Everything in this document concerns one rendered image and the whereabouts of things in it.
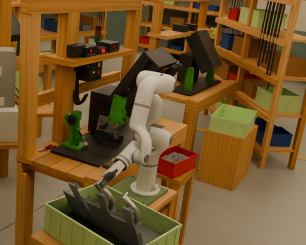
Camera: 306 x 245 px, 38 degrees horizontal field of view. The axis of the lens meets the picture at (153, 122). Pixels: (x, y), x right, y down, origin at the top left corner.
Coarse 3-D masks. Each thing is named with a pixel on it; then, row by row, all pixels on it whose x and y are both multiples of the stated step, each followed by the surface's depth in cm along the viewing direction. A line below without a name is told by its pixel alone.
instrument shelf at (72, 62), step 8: (120, 48) 383; (48, 56) 315; (56, 56) 317; (72, 56) 324; (96, 56) 335; (104, 56) 344; (112, 56) 355; (120, 56) 367; (64, 64) 310; (72, 64) 307; (80, 64) 316
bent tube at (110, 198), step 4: (100, 180) 220; (96, 184) 219; (100, 188) 221; (104, 188) 221; (108, 192) 221; (108, 196) 221; (112, 196) 222; (112, 200) 222; (108, 204) 228; (112, 204) 224; (112, 208) 227
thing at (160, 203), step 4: (136, 176) 308; (156, 184) 300; (168, 188) 297; (168, 192) 291; (172, 192) 291; (176, 192) 293; (164, 196) 285; (168, 196) 286; (172, 196) 289; (176, 196) 295; (156, 200) 279; (160, 200) 280; (164, 200) 280; (168, 200) 284; (152, 204) 274; (156, 204) 274; (160, 204) 275; (164, 204) 280; (152, 208) 269; (156, 208) 271; (160, 208) 276
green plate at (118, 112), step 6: (114, 96) 342; (120, 96) 340; (114, 102) 342; (120, 102) 340; (114, 108) 342; (120, 108) 339; (114, 114) 341; (120, 114) 339; (108, 120) 343; (114, 120) 341
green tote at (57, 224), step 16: (80, 192) 257; (96, 192) 268; (112, 192) 263; (48, 208) 236; (64, 208) 250; (144, 208) 249; (48, 224) 240; (64, 224) 231; (80, 224) 223; (144, 224) 251; (160, 224) 243; (176, 224) 236; (64, 240) 233; (80, 240) 225; (96, 240) 217; (160, 240) 221; (176, 240) 235
